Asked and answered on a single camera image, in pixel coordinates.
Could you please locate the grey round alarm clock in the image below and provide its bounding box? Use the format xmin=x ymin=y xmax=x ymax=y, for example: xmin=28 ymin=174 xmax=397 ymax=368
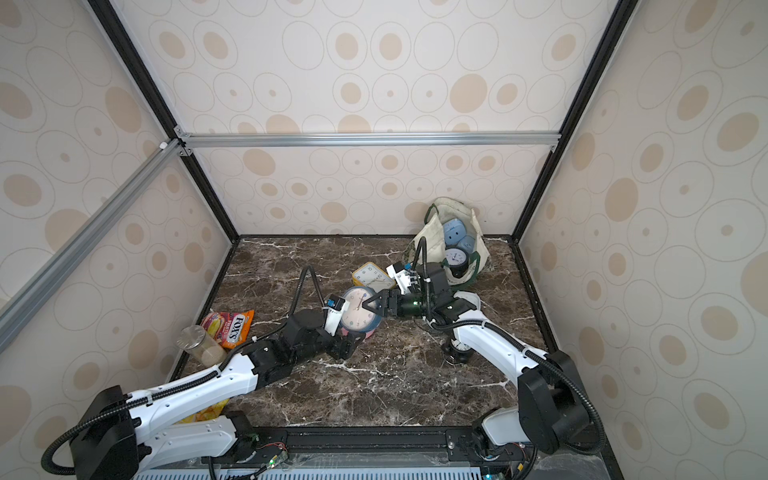
xmin=341 ymin=286 xmax=381 ymax=333

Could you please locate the black twin-bell alarm clock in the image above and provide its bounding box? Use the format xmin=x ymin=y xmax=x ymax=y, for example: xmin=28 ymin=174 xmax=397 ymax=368
xmin=445 ymin=246 xmax=470 ymax=278

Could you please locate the blue square orange-hand clock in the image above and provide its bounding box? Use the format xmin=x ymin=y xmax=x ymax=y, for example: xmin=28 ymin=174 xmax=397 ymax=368
xmin=456 ymin=234 xmax=476 ymax=254

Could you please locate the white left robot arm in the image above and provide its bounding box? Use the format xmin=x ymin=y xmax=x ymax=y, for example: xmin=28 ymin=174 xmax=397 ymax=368
xmin=40 ymin=294 xmax=366 ymax=479

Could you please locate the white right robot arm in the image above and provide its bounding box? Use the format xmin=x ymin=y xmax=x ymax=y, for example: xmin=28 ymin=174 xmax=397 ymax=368
xmin=361 ymin=239 xmax=607 ymax=456

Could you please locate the yellow square alarm clock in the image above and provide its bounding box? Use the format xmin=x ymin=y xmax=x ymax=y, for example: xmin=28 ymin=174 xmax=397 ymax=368
xmin=352 ymin=262 xmax=396 ymax=292

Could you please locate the white square orange-number clock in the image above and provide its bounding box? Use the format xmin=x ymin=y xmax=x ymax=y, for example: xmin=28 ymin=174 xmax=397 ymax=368
xmin=455 ymin=291 xmax=481 ymax=305

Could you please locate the cream canvas tote bag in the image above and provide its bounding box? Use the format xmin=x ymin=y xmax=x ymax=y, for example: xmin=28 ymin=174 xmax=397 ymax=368
xmin=404 ymin=197 xmax=490 ymax=288

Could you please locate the small black twin-bell clock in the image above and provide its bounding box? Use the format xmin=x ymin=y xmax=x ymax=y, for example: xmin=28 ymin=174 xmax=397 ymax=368
xmin=441 ymin=339 xmax=474 ymax=364

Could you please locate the Fox's candy bag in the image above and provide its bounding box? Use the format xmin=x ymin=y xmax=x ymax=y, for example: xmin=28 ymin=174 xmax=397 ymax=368
xmin=201 ymin=310 xmax=254 ymax=350

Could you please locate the clear plastic jar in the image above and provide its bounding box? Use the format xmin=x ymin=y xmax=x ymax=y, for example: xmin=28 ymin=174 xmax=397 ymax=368
xmin=176 ymin=325 xmax=226 ymax=368

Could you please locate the yellow snack packet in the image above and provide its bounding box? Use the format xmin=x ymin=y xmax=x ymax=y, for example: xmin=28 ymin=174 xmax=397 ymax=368
xmin=178 ymin=400 xmax=228 ymax=424

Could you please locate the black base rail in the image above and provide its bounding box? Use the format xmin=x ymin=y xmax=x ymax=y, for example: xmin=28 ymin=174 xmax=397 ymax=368
xmin=131 ymin=424 xmax=619 ymax=480

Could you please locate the aluminium frame bar rear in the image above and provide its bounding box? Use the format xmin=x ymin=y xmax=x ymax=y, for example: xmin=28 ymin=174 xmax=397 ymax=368
xmin=166 ymin=130 xmax=561 ymax=152

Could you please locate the aluminium frame bar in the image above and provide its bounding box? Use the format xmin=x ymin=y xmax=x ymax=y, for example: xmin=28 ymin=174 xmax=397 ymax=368
xmin=1 ymin=139 xmax=181 ymax=350
xmin=166 ymin=130 xmax=561 ymax=152

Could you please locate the aluminium frame bar left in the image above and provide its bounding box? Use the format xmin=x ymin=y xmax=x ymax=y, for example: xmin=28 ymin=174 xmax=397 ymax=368
xmin=1 ymin=139 xmax=181 ymax=350

